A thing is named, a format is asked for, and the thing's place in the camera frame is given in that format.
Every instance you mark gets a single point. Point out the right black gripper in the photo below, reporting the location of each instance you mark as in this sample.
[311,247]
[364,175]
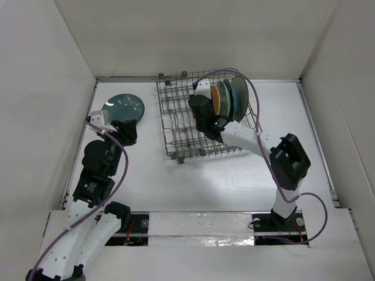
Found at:
[211,100]

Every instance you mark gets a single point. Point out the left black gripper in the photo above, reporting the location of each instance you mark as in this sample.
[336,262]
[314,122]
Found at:
[126,129]

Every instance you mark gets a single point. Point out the round woven bamboo tray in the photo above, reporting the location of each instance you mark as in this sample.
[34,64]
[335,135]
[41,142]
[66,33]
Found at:
[216,101]

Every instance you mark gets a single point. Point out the light green flower plate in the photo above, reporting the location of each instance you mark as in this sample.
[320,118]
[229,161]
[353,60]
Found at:
[225,102]

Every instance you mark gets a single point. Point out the teal scalloped plate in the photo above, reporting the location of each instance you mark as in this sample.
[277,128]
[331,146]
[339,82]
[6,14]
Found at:
[233,99]

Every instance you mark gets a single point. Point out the cream plate tree drawing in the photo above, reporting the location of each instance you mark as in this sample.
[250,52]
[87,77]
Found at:
[239,85]

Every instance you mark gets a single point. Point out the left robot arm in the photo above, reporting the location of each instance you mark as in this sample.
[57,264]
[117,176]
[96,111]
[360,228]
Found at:
[92,218]

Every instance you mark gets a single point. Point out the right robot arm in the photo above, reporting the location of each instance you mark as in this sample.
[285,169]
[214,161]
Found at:
[285,157]

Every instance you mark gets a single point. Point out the dark teal blossom plate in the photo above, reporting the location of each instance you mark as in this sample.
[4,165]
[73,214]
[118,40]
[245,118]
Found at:
[124,107]

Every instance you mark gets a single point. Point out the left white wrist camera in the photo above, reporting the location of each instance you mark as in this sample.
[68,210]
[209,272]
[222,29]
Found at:
[101,118]

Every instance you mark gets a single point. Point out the grey wire dish rack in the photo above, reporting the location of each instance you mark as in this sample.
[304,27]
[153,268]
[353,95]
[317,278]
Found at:
[182,139]

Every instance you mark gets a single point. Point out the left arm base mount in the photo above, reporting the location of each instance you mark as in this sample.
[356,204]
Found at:
[135,234]

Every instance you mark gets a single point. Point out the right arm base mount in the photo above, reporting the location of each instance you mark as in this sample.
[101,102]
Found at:
[268,232]

